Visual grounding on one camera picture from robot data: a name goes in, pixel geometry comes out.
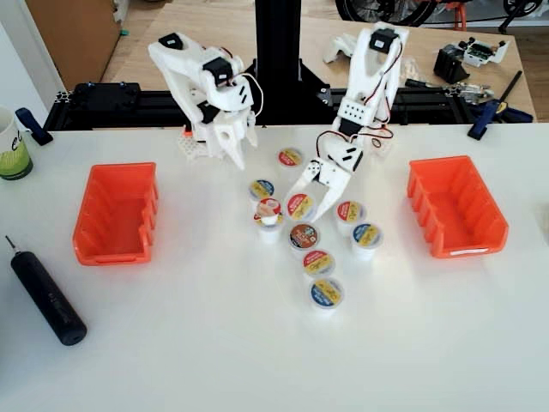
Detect red lid coffee pod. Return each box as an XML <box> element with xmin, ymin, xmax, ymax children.
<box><xmin>276</xmin><ymin>148</ymin><xmax>306</xmax><ymax>179</ymax></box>
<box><xmin>302</xmin><ymin>250</ymin><xmax>336</xmax><ymax>280</ymax></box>
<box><xmin>335</xmin><ymin>200</ymin><xmax>368</xmax><ymax>237</ymax></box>
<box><xmin>285</xmin><ymin>192</ymin><xmax>318</xmax><ymax>222</ymax></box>

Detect black handled screwdriver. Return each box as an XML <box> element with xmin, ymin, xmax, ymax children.
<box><xmin>405</xmin><ymin>77</ymin><xmax>447</xmax><ymax>89</ymax></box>

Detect blue lid coffee pod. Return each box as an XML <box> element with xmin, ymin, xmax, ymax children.
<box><xmin>308</xmin><ymin>277</ymin><xmax>347</xmax><ymax>318</ymax></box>
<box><xmin>247</xmin><ymin>179</ymin><xmax>275</xmax><ymax>203</ymax></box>
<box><xmin>349</xmin><ymin>222</ymin><xmax>383</xmax><ymax>262</ymax></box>
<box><xmin>252</xmin><ymin>212</ymin><xmax>285</xmax><ymax>245</ymax></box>

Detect black aluminium frame post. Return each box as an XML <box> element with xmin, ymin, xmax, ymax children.
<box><xmin>231</xmin><ymin>0</ymin><xmax>331</xmax><ymax>91</ymax></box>

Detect white printed plastic part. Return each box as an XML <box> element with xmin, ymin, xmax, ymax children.
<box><xmin>322</xmin><ymin>33</ymin><xmax>359</xmax><ymax>64</ymax></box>

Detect black printed plastic part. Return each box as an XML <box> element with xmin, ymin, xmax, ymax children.
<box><xmin>432</xmin><ymin>45</ymin><xmax>471</xmax><ymax>85</ymax></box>

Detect brown lid coffee pod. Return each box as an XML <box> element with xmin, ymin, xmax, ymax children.
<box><xmin>287</xmin><ymin>222</ymin><xmax>321</xmax><ymax>258</ymax></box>

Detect white and green mug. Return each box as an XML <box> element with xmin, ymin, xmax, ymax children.
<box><xmin>0</xmin><ymin>106</ymin><xmax>34</xmax><ymax>181</ymax></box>

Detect black bicycle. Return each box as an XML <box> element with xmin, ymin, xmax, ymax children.
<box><xmin>334</xmin><ymin>0</ymin><xmax>544</xmax><ymax>34</ymax></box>

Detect moving white gripper finger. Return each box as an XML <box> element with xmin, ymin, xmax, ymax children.
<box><xmin>243</xmin><ymin>109</ymin><xmax>259</xmax><ymax>149</ymax></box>
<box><xmin>285</xmin><ymin>159</ymin><xmax>323</xmax><ymax>203</ymax></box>

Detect metal hand tools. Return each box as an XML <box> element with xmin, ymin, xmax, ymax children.
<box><xmin>445</xmin><ymin>81</ymin><xmax>494</xmax><ymax>106</ymax></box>

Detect coffee pod with peeled lid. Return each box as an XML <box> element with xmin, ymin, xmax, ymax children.
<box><xmin>256</xmin><ymin>197</ymin><xmax>284</xmax><ymax>222</ymax></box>

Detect clear bag of small parts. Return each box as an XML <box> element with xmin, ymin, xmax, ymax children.
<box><xmin>401</xmin><ymin>58</ymin><xmax>424</xmax><ymax>81</ymax></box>

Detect blue black bar clamp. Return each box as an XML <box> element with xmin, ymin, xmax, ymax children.
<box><xmin>467</xmin><ymin>70</ymin><xmax>535</xmax><ymax>141</ymax></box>

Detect black electric screwdriver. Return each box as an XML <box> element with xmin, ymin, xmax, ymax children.
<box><xmin>4</xmin><ymin>234</ymin><xmax>88</xmax><ymax>347</ymax></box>

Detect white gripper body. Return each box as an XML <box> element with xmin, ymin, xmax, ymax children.
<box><xmin>205</xmin><ymin>76</ymin><xmax>254</xmax><ymax>113</ymax></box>
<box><xmin>320</xmin><ymin>139</ymin><xmax>365</xmax><ymax>173</ymax></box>

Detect fixed white gripper finger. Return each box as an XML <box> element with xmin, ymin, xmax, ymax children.
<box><xmin>311</xmin><ymin>165</ymin><xmax>351</xmax><ymax>223</ymax></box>
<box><xmin>213</xmin><ymin>112</ymin><xmax>248</xmax><ymax>171</ymax></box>

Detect black aluminium frame rail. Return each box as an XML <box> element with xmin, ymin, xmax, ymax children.
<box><xmin>42</xmin><ymin>83</ymin><xmax>477</xmax><ymax>130</ymax></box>

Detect brown wooden cabinet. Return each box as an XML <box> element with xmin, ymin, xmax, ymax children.
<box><xmin>24</xmin><ymin>0</ymin><xmax>124</xmax><ymax>89</ymax></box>

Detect orange plastic storage bin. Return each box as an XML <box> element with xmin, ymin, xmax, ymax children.
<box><xmin>406</xmin><ymin>154</ymin><xmax>510</xmax><ymax>260</ymax></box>
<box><xmin>71</xmin><ymin>161</ymin><xmax>160</xmax><ymax>267</ymax></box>

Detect blue handled clamp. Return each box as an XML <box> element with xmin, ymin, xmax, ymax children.
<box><xmin>15</xmin><ymin>106</ymin><xmax>55</xmax><ymax>147</ymax></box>

